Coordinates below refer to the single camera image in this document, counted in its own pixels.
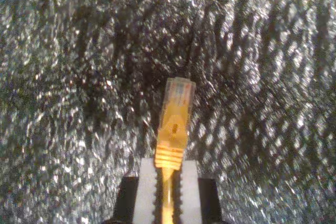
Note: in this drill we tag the black bubble mat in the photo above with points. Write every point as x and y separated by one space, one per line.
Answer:
65 77

